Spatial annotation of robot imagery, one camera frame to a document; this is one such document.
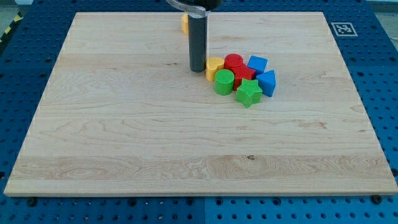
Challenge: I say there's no black robot arm flange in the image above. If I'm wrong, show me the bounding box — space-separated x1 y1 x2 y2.
165 0 223 17

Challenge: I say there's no blue triangle block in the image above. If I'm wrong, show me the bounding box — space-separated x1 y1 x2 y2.
256 70 276 97

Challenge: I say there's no green cylinder block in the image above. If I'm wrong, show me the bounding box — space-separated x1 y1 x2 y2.
214 69 234 95

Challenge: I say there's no yellow heart block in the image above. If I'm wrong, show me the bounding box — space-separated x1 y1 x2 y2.
205 57 224 82

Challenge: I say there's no green star block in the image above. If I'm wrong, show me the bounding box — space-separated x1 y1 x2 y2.
235 78 262 108

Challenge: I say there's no red cube block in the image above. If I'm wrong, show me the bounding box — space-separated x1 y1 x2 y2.
231 64 256 91

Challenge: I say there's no red cylinder block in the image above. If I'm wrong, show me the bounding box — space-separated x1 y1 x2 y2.
224 54 244 70

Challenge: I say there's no wooden board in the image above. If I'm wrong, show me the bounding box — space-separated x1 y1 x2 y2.
4 12 397 197

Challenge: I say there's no blue cube block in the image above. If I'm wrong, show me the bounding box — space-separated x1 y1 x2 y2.
247 55 268 75

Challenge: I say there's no yellow block behind tool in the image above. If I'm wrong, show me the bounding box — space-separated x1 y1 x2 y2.
181 14 189 35

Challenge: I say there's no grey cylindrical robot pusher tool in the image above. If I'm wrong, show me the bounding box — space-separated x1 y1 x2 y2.
188 13 207 73

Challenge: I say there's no white fiducial marker tag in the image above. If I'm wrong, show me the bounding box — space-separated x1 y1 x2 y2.
331 22 358 37

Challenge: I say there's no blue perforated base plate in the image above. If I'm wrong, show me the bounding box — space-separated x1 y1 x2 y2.
1 1 397 223

